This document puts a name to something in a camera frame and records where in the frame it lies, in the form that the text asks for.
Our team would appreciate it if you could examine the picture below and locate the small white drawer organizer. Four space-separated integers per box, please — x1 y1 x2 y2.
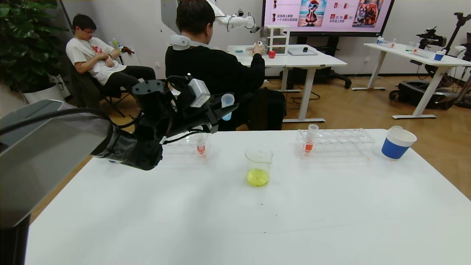
264 25 290 56

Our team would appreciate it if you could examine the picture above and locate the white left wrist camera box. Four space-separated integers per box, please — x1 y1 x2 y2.
188 78 211 108

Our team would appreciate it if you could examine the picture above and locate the black tripod stand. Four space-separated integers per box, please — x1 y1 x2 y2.
442 13 471 56

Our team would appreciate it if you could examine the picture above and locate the red pigment test tube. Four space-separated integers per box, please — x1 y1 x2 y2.
304 124 319 153
195 127 206 154

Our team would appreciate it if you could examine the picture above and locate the blue pigment test tube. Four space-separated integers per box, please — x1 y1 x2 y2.
221 93 235 121

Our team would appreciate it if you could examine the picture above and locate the person in white t-shirt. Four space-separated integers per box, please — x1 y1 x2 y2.
65 14 157 96

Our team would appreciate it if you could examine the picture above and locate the white desk with apple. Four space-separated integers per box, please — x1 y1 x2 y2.
226 44 348 123

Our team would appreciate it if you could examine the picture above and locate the white neck band device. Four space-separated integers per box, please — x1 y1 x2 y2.
169 34 221 51

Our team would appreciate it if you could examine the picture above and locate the black office chair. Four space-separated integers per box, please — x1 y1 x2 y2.
235 88 287 132

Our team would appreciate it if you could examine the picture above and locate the green leafy plant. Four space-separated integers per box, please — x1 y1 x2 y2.
0 0 72 92

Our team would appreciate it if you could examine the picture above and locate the white plant pot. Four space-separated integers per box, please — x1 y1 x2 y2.
23 86 67 105

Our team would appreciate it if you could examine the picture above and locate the person in black clothes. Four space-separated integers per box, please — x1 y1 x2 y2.
165 0 287 131

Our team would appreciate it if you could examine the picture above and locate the clear glass beaker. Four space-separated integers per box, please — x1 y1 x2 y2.
245 144 273 187

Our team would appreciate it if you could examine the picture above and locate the clear acrylic test tube rack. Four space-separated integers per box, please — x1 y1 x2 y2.
295 128 375 159
162 131 212 160

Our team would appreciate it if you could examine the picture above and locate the black screen stand base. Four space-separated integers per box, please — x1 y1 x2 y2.
283 36 352 90

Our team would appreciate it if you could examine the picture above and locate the black folding chair with jacket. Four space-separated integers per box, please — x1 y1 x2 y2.
68 66 133 117

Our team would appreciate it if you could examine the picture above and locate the white humanoid robot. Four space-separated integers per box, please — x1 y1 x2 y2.
210 0 260 33

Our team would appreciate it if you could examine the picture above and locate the white desk with lab items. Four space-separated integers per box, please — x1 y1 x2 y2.
351 43 471 120

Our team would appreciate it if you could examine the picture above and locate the large wall display screen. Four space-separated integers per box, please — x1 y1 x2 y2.
261 0 395 37

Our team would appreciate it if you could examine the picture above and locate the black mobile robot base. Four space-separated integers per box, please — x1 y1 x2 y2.
389 81 457 110

